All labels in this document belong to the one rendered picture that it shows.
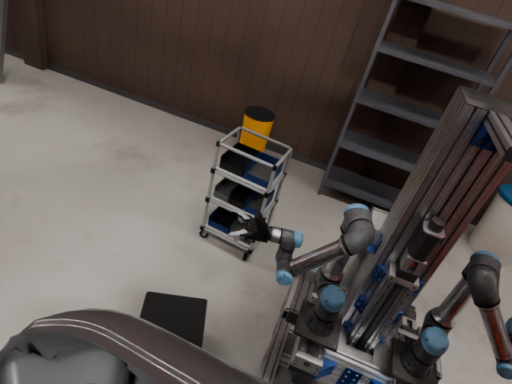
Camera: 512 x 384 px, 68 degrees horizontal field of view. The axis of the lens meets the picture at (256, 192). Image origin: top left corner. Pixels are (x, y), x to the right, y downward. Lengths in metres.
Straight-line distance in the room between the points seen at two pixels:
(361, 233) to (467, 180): 0.45
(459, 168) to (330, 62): 3.11
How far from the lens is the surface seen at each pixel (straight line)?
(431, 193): 1.70
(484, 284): 1.80
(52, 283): 3.14
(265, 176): 2.99
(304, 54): 4.61
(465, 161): 1.64
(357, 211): 1.73
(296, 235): 1.79
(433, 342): 2.01
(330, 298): 1.89
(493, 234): 4.71
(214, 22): 4.89
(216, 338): 2.85
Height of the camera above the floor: 2.38
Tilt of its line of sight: 35 degrees down
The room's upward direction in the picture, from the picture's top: 15 degrees clockwise
